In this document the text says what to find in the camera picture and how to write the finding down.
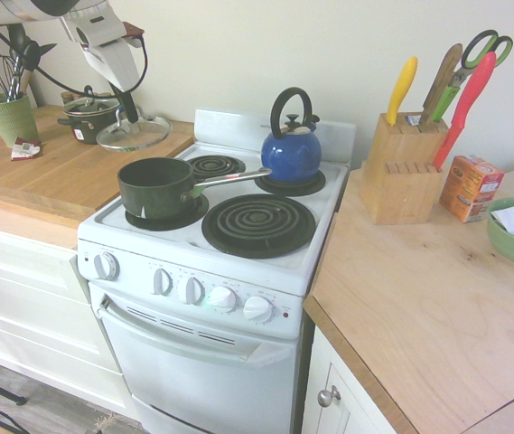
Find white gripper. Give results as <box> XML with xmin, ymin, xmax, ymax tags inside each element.
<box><xmin>79</xmin><ymin>38</ymin><xmax>140</xmax><ymax>124</ymax></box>

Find glass saucepan lid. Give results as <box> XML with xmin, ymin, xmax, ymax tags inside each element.
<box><xmin>96</xmin><ymin>106</ymin><xmax>174</xmax><ymax>152</ymax></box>

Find glass stock pot lid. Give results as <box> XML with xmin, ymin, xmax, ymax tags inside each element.
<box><xmin>62</xmin><ymin>85</ymin><xmax>120</xmax><ymax>115</ymax></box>

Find black stock pot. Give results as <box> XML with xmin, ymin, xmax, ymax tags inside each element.
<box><xmin>56</xmin><ymin>106</ymin><xmax>122</xmax><ymax>146</ymax></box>

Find dark green saucepan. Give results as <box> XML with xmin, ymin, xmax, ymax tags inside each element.
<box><xmin>117</xmin><ymin>156</ymin><xmax>274</xmax><ymax>222</ymax></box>

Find small bare coil burner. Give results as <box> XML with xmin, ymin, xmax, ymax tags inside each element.
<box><xmin>187</xmin><ymin>154</ymin><xmax>247</xmax><ymax>179</ymax></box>

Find red white packet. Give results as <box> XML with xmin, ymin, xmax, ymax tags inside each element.
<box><xmin>11</xmin><ymin>137</ymin><xmax>42</xmax><ymax>162</ymax></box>

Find green ribbed utensil holder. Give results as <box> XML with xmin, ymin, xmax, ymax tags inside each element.
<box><xmin>0</xmin><ymin>92</ymin><xmax>41</xmax><ymax>149</ymax></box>

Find small coil burner under saucepan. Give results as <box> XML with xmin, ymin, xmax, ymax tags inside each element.
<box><xmin>124</xmin><ymin>192</ymin><xmax>211</xmax><ymax>232</ymax></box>

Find white oven knob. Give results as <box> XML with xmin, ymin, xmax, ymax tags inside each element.
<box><xmin>93</xmin><ymin>251</ymin><xmax>121</xmax><ymax>281</ymax></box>

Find small coil burner under kettle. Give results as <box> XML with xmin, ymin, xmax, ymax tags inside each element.
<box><xmin>255</xmin><ymin>169</ymin><xmax>328</xmax><ymax>198</ymax></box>

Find large coil burner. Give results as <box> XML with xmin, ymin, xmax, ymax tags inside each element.
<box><xmin>201</xmin><ymin>193</ymin><xmax>318</xmax><ymax>260</ymax></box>

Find white burner knob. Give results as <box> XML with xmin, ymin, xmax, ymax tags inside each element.
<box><xmin>206</xmin><ymin>285</ymin><xmax>239</xmax><ymax>313</ymax></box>
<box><xmin>153</xmin><ymin>267</ymin><xmax>174</xmax><ymax>296</ymax></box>
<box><xmin>242</xmin><ymin>296</ymin><xmax>275</xmax><ymax>325</ymax></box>
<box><xmin>182</xmin><ymin>276</ymin><xmax>206</xmax><ymax>305</ymax></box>

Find white drawer cabinet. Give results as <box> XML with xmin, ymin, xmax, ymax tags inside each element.
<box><xmin>0</xmin><ymin>221</ymin><xmax>140</xmax><ymax>421</ymax></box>

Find white electric stove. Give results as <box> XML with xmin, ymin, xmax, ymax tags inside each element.
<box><xmin>77</xmin><ymin>107</ymin><xmax>358</xmax><ymax>434</ymax></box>

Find wooden knife block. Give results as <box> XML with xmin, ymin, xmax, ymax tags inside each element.
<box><xmin>359</xmin><ymin>111</ymin><xmax>450</xmax><ymax>226</ymax></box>

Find green black scissors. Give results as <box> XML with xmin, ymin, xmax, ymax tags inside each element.
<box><xmin>445</xmin><ymin>29</ymin><xmax>514</xmax><ymax>90</ymax></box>

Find orange baking soda box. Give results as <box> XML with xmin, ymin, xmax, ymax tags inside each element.
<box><xmin>438</xmin><ymin>155</ymin><xmax>506</xmax><ymax>224</ymax></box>

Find round metal cabinet knob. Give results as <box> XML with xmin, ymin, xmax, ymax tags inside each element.
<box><xmin>317</xmin><ymin>385</ymin><xmax>342</xmax><ymax>408</ymax></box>

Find white door cabinet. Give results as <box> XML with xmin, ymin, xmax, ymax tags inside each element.
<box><xmin>301</xmin><ymin>325</ymin><xmax>402</xmax><ymax>434</ymax></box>

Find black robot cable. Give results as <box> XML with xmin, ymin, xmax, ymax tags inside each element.
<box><xmin>0</xmin><ymin>0</ymin><xmax>149</xmax><ymax>99</ymax></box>

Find wooden utensil handle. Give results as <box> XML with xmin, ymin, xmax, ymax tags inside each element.
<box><xmin>19</xmin><ymin>67</ymin><xmax>34</xmax><ymax>97</ymax></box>

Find wire whisk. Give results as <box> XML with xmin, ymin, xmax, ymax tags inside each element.
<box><xmin>0</xmin><ymin>52</ymin><xmax>25</xmax><ymax>103</ymax></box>

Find blue kettle black handle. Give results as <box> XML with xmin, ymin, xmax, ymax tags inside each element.
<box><xmin>260</xmin><ymin>87</ymin><xmax>323</xmax><ymax>184</ymax></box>

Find white oven door handle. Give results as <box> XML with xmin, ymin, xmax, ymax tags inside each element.
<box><xmin>95</xmin><ymin>300</ymin><xmax>298</xmax><ymax>366</ymax></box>

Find yellow handled knife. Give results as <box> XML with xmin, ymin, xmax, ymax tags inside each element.
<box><xmin>385</xmin><ymin>56</ymin><xmax>419</xmax><ymax>126</ymax></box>

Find wooden handled knife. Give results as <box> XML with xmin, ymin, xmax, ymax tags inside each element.
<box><xmin>420</xmin><ymin>42</ymin><xmax>464</xmax><ymax>124</ymax></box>

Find green handled knife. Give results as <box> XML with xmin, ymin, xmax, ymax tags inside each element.
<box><xmin>431</xmin><ymin>83</ymin><xmax>461</xmax><ymax>122</ymax></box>

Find red handled knife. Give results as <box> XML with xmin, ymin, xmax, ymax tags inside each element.
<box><xmin>432</xmin><ymin>51</ymin><xmax>497</xmax><ymax>172</ymax></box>

